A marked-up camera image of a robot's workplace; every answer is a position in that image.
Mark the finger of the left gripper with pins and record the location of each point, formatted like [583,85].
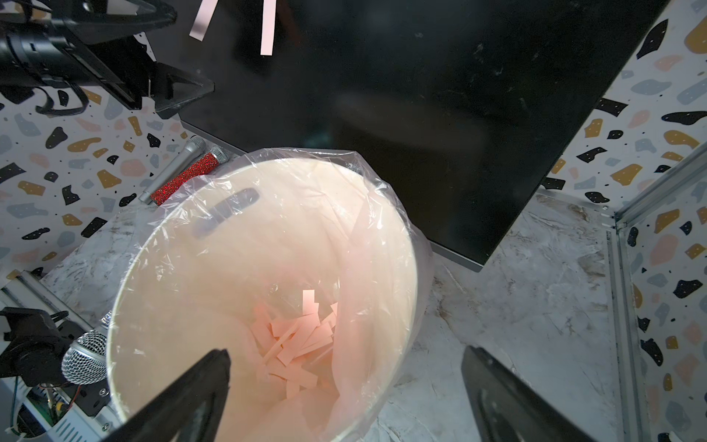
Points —
[173,89]
[92,22]

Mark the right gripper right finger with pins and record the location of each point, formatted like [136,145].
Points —
[507,409]

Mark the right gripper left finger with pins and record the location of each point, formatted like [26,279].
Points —
[190,409]

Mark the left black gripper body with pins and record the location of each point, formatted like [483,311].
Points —
[123,67]

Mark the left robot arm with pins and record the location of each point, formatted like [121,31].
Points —
[33,56]

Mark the pink sticky note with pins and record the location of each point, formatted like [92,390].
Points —
[203,19]
[268,22]

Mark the black computer monitor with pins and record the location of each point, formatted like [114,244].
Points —
[463,107]

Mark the silver microphone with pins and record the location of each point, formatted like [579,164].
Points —
[193,149]

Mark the red glitter microphone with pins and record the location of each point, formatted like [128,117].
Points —
[206,164]

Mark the sparkly handheld microphone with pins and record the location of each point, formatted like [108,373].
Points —
[85,361]

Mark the pile of pink notes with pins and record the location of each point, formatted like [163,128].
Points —
[291,348]

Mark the cream waste bin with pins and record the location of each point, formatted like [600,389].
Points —
[259,298]

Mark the clear plastic bin liner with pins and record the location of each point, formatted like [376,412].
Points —
[386,232]

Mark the right aluminium corner post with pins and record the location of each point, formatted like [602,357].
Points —
[657,267]

